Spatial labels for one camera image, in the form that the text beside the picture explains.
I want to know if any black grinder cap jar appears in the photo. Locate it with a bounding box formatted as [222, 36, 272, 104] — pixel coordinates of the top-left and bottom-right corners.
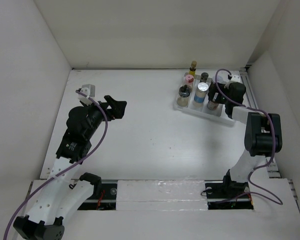
[176, 84, 191, 107]

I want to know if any white divided tray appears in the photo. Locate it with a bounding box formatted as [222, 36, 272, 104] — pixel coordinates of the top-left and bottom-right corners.
[173, 72, 235, 126]

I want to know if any white lid spice jar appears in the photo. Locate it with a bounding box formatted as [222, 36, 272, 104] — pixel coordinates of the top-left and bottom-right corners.
[210, 75, 227, 89]

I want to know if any yellow label sauce bottle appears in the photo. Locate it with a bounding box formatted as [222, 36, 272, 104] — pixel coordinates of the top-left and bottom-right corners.
[188, 60, 197, 77]

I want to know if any pink lid spice jar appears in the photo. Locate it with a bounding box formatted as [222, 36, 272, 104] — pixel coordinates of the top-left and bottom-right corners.
[183, 74, 195, 89]

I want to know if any silver lid jar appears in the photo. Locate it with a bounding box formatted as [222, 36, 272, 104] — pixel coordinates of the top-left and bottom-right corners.
[206, 100, 219, 111]

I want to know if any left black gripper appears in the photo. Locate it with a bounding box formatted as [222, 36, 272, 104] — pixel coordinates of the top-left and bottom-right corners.
[82, 95, 126, 140]

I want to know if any blue label white bottle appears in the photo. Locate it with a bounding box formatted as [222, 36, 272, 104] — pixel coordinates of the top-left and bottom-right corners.
[192, 82, 209, 108]

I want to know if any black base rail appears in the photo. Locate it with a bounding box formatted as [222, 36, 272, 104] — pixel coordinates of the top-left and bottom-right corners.
[78, 180, 254, 212]

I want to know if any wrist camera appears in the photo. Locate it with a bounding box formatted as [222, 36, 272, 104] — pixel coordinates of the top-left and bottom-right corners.
[78, 84, 96, 106]
[224, 74, 242, 89]

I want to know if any small black cap jar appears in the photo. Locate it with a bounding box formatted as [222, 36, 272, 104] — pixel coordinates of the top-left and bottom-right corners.
[200, 72, 209, 83]

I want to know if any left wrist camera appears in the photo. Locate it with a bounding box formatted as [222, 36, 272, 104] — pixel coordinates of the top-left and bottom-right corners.
[78, 84, 96, 106]

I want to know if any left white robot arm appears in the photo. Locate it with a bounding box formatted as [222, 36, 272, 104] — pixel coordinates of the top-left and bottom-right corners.
[13, 93, 127, 240]

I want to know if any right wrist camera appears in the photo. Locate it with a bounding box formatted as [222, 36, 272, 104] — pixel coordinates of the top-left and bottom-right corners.
[224, 74, 242, 89]

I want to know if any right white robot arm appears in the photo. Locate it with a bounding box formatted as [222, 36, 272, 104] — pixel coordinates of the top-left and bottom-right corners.
[204, 81, 283, 202]

